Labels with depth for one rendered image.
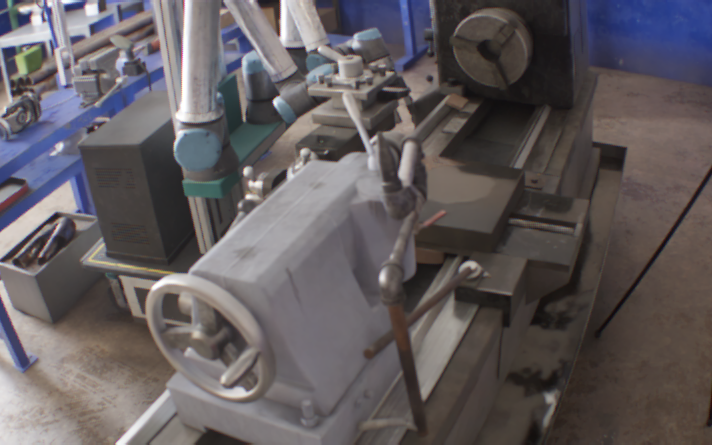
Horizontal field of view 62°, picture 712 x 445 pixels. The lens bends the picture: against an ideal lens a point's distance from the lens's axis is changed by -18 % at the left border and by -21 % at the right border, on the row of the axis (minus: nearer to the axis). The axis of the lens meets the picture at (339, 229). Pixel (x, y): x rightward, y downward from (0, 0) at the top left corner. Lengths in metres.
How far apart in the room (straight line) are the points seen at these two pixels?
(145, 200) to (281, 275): 1.65
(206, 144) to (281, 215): 1.00
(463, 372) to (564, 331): 0.81
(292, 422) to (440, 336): 0.41
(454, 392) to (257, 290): 0.43
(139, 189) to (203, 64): 0.72
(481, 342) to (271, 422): 0.47
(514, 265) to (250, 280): 0.66
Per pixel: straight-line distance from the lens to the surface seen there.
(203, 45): 2.05
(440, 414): 1.21
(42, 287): 3.15
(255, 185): 1.91
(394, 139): 1.44
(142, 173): 2.57
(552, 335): 2.04
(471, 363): 1.31
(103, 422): 2.61
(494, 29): 2.15
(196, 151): 2.12
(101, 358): 2.91
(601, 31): 5.70
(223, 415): 1.15
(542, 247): 1.55
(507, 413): 1.80
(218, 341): 1.00
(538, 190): 1.77
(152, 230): 2.68
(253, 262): 1.03
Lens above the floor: 1.71
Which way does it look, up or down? 30 degrees down
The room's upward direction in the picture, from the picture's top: 7 degrees counter-clockwise
